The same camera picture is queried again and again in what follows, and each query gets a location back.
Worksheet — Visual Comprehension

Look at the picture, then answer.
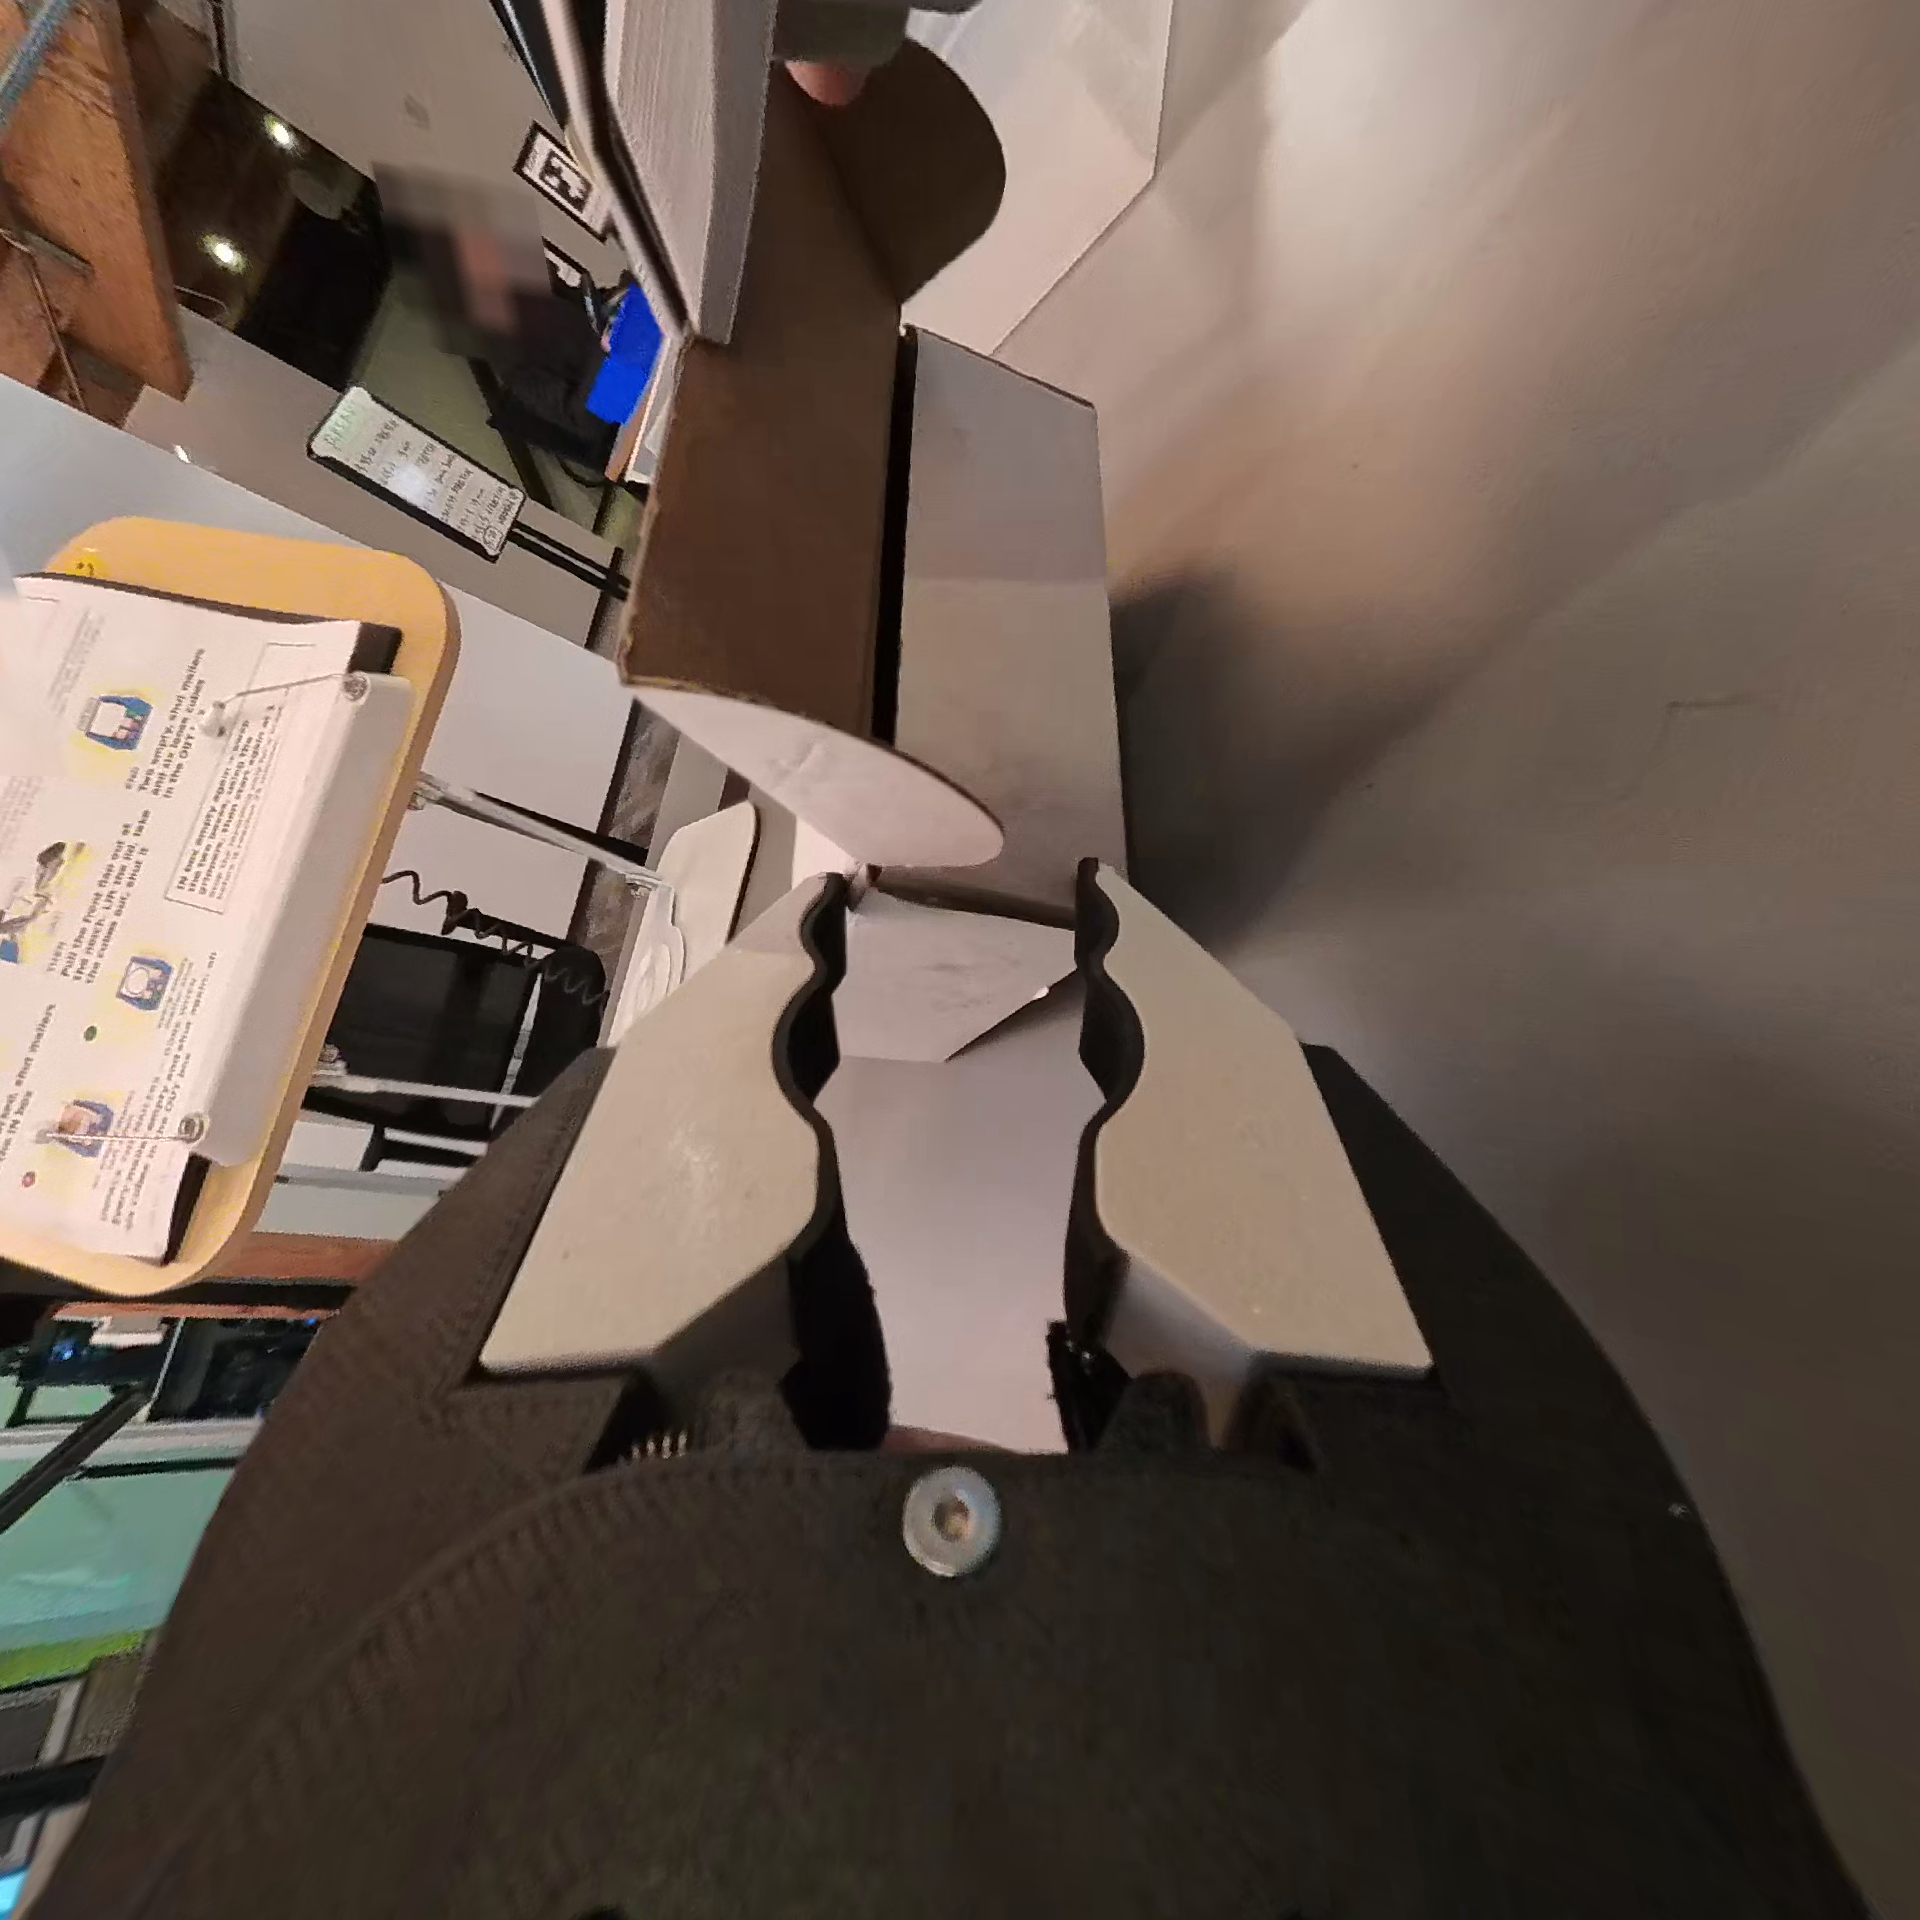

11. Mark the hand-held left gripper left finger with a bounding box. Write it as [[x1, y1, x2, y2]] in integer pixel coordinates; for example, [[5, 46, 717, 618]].
[[478, 874, 852, 1376]]

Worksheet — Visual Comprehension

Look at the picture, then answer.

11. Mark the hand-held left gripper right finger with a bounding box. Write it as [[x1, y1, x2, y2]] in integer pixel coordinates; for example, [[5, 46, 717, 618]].
[[1064, 860, 1437, 1431]]

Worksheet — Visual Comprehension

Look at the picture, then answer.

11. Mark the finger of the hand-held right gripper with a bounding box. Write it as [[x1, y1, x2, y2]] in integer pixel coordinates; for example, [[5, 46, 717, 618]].
[[597, 0, 784, 347]]

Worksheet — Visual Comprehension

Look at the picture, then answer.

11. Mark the white cardboard box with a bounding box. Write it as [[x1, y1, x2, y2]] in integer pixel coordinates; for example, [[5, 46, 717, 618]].
[[612, 0, 1182, 1070]]

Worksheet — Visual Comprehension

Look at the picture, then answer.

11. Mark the blue storage crate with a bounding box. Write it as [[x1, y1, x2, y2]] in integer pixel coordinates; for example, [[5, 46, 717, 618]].
[[582, 280, 673, 431]]

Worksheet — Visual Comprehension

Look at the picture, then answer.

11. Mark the wooden document board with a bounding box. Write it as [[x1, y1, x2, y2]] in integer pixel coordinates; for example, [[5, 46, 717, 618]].
[[0, 517, 462, 1301]]

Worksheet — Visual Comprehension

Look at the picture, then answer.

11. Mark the wooden shelf board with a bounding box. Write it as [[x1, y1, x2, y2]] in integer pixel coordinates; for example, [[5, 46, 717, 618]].
[[57, 1230, 397, 1325]]

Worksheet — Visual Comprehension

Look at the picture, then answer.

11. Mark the wooden beam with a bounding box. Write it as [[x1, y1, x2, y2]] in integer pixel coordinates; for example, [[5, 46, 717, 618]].
[[0, 0, 201, 403]]

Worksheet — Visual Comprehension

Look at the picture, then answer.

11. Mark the printed instruction sheet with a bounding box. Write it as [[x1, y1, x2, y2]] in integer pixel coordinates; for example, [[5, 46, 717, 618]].
[[0, 574, 380, 1264]]

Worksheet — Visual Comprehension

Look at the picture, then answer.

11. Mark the metal wire stand arm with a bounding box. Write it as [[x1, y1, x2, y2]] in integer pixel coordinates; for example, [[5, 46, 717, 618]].
[[304, 1070, 542, 1116], [409, 768, 665, 882]]

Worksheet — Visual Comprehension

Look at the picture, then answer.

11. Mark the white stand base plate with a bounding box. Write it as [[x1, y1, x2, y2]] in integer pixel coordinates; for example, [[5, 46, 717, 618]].
[[603, 799, 762, 1056]]

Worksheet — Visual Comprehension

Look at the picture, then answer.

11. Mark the framed wall sign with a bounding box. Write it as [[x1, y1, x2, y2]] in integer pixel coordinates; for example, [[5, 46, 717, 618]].
[[304, 383, 530, 567]]

